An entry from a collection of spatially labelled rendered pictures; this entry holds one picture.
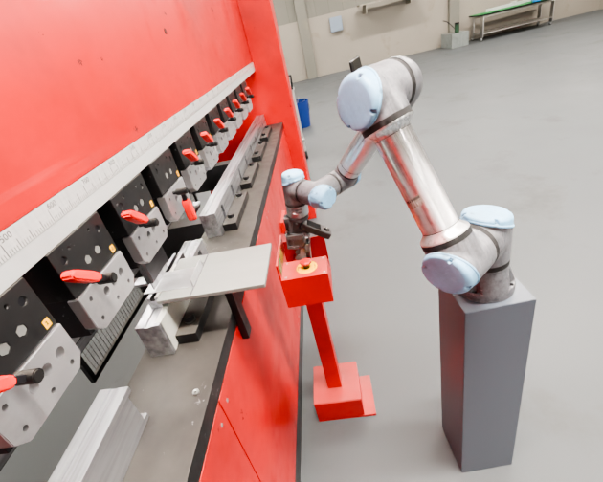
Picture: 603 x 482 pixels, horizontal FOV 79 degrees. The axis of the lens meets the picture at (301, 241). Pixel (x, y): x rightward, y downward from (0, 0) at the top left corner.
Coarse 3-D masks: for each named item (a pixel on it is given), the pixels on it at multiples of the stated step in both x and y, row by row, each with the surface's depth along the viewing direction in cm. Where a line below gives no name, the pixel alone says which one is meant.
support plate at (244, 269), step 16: (208, 256) 98; (224, 256) 96; (240, 256) 94; (256, 256) 93; (208, 272) 91; (224, 272) 90; (240, 272) 88; (256, 272) 87; (208, 288) 85; (224, 288) 84; (240, 288) 83; (256, 288) 83
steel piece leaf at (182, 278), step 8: (200, 264) 93; (168, 272) 95; (176, 272) 94; (184, 272) 94; (192, 272) 93; (168, 280) 92; (176, 280) 91; (184, 280) 90; (192, 280) 87; (160, 288) 89; (168, 288) 88; (176, 288) 88
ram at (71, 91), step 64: (0, 0) 54; (64, 0) 68; (128, 0) 93; (192, 0) 146; (0, 64) 52; (64, 64) 65; (128, 64) 87; (192, 64) 132; (0, 128) 50; (64, 128) 62; (128, 128) 82; (0, 192) 48
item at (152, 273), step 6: (156, 252) 90; (162, 252) 93; (156, 258) 90; (162, 258) 93; (144, 264) 85; (150, 264) 87; (156, 264) 90; (162, 264) 92; (144, 270) 85; (150, 270) 87; (156, 270) 89; (162, 270) 94; (144, 276) 86; (150, 276) 86; (156, 276) 89; (150, 282) 87; (156, 282) 90
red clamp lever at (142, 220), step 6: (126, 210) 70; (132, 210) 71; (126, 216) 70; (132, 216) 71; (138, 216) 72; (144, 216) 74; (132, 222) 73; (138, 222) 74; (144, 222) 75; (150, 222) 78; (156, 222) 78
